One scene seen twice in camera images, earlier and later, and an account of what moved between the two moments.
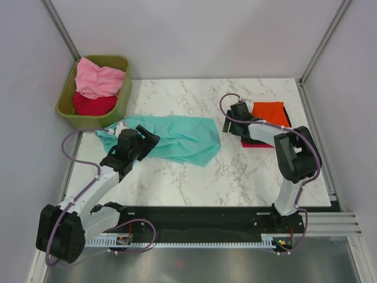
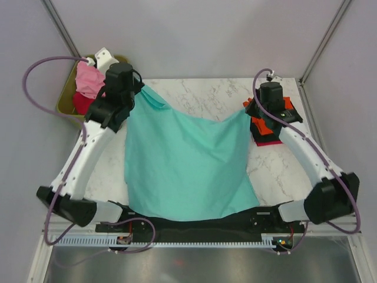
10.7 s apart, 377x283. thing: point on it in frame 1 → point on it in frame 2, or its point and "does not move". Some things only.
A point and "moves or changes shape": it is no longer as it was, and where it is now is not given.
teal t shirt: x=192 y=141 moves or changes shape
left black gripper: x=150 y=141 → x=137 y=86
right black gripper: x=227 y=125 → x=250 y=109
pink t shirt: x=93 y=82 does not move
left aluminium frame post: x=62 y=29 does not move
